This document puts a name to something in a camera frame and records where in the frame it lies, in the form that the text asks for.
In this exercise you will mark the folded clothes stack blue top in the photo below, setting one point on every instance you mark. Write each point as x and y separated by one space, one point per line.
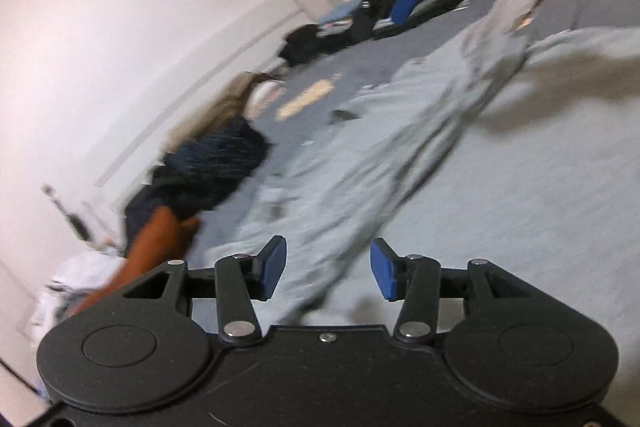
340 12

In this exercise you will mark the black clothes pile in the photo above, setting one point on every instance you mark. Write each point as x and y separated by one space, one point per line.
305 42

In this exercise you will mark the white cloth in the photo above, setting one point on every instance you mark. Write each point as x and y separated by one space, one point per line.
265 97

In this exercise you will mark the orange-brown garment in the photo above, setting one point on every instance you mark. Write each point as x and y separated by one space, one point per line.
155 237

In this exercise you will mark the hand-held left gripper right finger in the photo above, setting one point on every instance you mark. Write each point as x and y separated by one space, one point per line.
385 269

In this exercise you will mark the khaki folded clothes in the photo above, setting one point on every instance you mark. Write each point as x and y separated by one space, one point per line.
230 102

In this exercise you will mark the black white pole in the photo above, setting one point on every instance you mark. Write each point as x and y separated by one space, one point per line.
70 214

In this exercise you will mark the dark navy knit sweater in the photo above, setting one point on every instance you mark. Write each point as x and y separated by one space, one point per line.
215 157

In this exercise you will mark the white headboard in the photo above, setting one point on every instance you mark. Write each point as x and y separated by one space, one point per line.
210 57

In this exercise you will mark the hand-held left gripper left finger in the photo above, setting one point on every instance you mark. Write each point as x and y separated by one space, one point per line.
272 267

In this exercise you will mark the light grey garment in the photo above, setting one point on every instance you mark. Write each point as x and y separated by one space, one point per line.
500 182

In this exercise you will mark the white clothes pile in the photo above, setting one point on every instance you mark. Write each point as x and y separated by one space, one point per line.
85 272

